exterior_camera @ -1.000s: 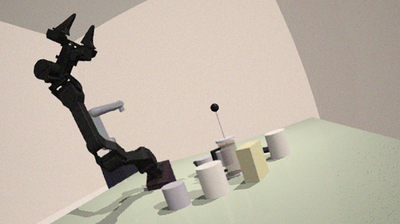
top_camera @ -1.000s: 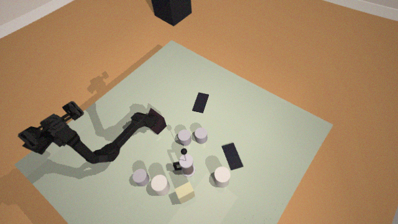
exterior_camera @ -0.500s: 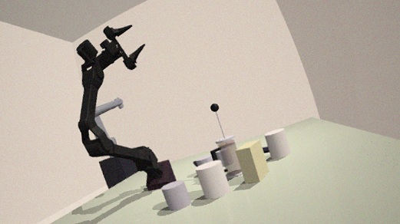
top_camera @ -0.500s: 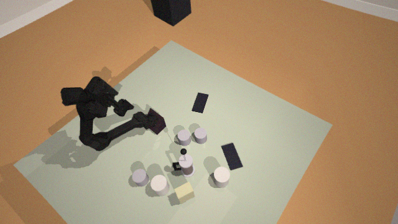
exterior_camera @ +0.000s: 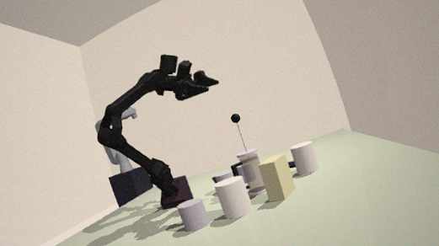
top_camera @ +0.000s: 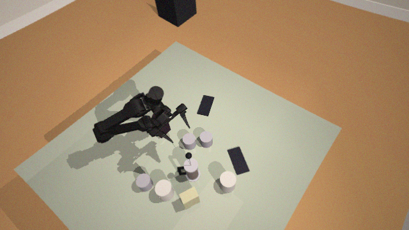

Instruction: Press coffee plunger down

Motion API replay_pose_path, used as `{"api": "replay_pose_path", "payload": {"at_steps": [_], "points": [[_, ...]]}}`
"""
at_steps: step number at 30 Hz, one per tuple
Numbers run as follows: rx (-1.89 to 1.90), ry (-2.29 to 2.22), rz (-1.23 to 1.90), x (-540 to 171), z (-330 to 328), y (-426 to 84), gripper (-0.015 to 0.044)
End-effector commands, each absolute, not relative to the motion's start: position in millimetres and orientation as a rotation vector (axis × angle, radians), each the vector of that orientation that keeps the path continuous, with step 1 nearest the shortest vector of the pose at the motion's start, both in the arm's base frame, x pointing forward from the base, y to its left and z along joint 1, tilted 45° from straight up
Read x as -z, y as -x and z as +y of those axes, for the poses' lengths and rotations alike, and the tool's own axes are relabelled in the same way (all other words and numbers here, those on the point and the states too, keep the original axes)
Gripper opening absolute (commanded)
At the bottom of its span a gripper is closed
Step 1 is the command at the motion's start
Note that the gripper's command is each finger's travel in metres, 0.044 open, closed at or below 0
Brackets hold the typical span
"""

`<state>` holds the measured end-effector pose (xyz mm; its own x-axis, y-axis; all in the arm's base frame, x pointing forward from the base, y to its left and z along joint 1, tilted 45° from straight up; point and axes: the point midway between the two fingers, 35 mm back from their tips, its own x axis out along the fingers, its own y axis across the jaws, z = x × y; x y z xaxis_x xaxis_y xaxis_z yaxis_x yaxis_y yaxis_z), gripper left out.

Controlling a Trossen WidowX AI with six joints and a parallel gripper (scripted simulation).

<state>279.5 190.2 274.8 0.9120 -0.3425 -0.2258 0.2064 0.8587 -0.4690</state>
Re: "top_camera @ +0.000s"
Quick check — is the beige rectangular block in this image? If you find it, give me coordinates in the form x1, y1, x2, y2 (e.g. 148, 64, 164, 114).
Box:
180, 187, 200, 209

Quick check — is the french press with black knob plunger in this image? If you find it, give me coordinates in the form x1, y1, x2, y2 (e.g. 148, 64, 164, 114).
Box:
178, 152, 201, 182

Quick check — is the white cylinder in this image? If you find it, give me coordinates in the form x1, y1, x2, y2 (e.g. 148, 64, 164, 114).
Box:
155, 180, 174, 201
220, 171, 236, 193

